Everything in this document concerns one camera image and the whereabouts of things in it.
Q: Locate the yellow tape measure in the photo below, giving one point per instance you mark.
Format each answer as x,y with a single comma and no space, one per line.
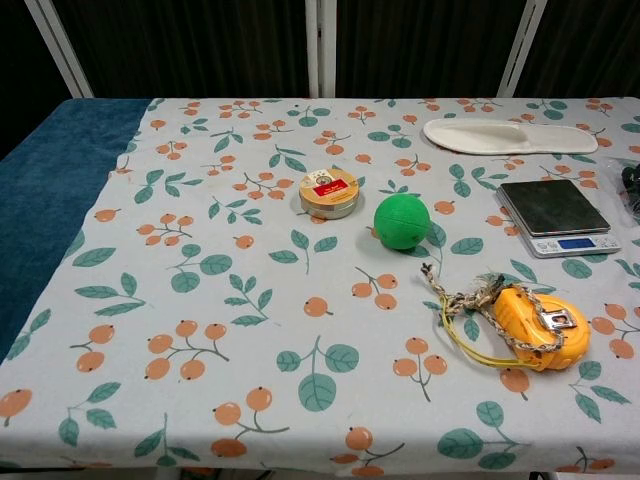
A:
520,320

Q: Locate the digital kitchen scale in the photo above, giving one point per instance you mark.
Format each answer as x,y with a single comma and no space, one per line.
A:
552,210

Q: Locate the round gold tin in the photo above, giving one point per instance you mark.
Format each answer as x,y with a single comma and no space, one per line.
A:
330,194

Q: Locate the green ball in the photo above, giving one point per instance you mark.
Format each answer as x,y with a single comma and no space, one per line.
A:
401,221

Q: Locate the floral printed tablecloth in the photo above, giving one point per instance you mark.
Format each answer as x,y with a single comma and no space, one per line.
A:
250,310

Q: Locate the white slipper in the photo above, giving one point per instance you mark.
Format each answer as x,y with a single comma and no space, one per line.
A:
510,136

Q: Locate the blue towel cloth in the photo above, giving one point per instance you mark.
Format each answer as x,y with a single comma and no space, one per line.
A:
45,185

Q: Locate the black plastic bag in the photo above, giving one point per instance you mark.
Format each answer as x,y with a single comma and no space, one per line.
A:
631,182

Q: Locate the white metal frame post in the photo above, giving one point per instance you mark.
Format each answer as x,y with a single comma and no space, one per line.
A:
320,47
62,47
520,50

